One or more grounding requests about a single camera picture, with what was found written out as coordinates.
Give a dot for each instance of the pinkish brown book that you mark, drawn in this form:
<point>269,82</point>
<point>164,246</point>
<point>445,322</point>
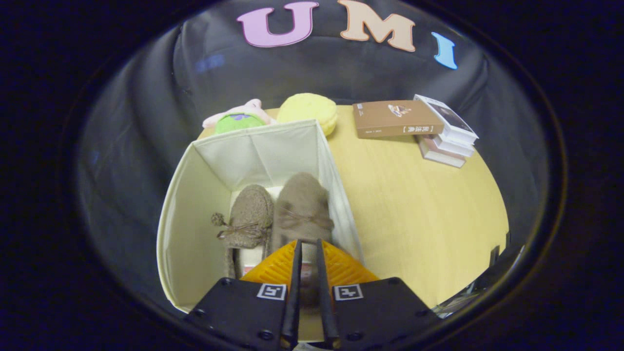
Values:
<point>438,156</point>

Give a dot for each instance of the white book with portrait cover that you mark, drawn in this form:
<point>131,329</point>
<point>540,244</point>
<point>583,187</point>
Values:
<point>453,119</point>

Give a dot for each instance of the brown fabric storage box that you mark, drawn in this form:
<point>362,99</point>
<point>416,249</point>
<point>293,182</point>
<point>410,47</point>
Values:
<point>195,219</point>

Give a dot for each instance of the pink and green plush toy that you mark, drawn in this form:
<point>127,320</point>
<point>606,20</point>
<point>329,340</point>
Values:
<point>239,119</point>

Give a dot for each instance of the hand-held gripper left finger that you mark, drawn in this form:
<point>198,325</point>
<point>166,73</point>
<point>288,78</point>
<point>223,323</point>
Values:
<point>243,312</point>

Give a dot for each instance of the plain white book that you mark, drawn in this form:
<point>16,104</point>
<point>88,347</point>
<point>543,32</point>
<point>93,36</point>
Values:
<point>456,146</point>

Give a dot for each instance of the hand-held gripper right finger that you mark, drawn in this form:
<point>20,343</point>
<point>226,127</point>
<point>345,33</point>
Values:
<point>375,309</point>

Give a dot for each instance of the brown fuzzy shoe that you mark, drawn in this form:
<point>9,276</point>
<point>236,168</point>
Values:
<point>302,200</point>
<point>251,209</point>

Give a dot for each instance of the yellow plush toy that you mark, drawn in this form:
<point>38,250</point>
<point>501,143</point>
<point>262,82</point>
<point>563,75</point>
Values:
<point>309,109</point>

